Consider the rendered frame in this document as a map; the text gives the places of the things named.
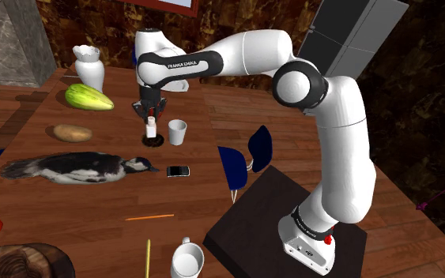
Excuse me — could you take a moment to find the red framed wall picture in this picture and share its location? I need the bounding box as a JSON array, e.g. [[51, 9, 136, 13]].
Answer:
[[119, 0, 200, 18]]

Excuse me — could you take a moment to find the blue chair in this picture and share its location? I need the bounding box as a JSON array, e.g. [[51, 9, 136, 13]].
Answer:
[[217, 145, 249, 205], [247, 125, 274, 174]]

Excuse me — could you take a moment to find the white mug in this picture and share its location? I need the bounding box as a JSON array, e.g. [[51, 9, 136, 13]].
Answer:
[[170, 236, 206, 278]]

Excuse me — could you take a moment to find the white vase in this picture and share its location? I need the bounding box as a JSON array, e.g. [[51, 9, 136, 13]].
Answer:
[[72, 44, 106, 93]]

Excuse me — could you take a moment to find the black and white bird figure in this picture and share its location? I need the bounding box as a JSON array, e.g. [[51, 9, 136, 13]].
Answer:
[[0, 151, 160, 185]]

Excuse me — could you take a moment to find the small white bottle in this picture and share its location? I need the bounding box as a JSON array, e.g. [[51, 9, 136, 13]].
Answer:
[[145, 116, 158, 139]]

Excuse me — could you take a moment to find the grey cabinet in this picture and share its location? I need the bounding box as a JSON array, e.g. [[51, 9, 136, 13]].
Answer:
[[297, 0, 410, 81]]

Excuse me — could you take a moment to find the yellow pencil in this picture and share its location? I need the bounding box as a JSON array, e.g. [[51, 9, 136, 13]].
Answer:
[[145, 239, 152, 278]]

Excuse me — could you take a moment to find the green squash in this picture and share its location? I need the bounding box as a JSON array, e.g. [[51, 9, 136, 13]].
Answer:
[[64, 83, 115, 112]]

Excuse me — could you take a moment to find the wooden table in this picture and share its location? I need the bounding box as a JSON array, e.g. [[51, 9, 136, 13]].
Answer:
[[0, 64, 246, 278]]

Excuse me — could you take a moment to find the brown potato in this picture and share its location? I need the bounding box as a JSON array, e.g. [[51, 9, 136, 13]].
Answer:
[[52, 124, 93, 144]]

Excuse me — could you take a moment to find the white cup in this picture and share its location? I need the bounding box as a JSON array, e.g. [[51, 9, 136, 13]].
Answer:
[[168, 118, 188, 146]]

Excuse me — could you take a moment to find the dark round coaster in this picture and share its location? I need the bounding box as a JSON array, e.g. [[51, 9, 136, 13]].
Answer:
[[141, 133, 166, 148]]

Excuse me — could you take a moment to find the black phone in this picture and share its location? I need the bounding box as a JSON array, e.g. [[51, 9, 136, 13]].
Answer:
[[166, 165, 190, 178]]

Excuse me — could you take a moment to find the dark robot stand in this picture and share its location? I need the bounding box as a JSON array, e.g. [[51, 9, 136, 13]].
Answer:
[[202, 164, 368, 278]]

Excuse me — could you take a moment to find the orange pencil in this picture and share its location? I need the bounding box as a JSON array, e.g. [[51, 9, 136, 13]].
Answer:
[[124, 213, 175, 222]]

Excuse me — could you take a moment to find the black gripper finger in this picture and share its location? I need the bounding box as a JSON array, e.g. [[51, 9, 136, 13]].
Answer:
[[131, 99, 149, 125], [153, 99, 168, 125]]

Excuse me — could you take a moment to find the grey marble block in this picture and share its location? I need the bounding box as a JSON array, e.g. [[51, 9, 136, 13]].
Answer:
[[0, 0, 58, 88]]

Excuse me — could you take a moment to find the brown wooden stump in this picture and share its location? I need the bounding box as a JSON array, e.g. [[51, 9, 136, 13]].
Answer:
[[0, 242, 77, 278]]

